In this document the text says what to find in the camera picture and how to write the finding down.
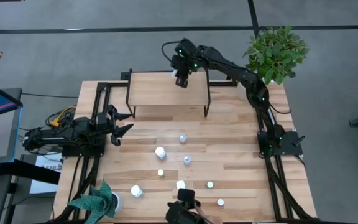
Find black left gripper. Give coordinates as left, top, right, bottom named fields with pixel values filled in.
left=96, top=104, right=134, bottom=147

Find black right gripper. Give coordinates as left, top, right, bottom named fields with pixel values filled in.
left=170, top=54, right=196, bottom=89

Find wooden shelf black metal legs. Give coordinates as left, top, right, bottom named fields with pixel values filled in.
left=125, top=68, right=213, bottom=119

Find teal potted plant white pot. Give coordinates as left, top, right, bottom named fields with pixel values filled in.
left=67, top=180, right=124, bottom=224

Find white paper sheet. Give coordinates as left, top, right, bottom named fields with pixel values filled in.
left=29, top=153, right=64, bottom=194

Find black handheld device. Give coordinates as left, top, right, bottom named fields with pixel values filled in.
left=165, top=187, right=208, bottom=224

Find green potted plant white pot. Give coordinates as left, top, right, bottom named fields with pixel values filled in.
left=242, top=24, right=310, bottom=86

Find black bar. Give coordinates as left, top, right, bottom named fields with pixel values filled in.
left=0, top=159, right=61, bottom=185

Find black aluminium table frame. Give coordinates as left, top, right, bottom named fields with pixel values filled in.
left=53, top=70, right=319, bottom=223

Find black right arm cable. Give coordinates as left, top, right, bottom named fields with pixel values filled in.
left=161, top=40, right=180, bottom=63

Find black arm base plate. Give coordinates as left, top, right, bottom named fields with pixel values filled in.
left=61, top=136, right=106, bottom=158
left=257, top=130, right=306, bottom=157

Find thin black floor cable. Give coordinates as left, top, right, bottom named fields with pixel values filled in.
left=21, top=92, right=80, bottom=99

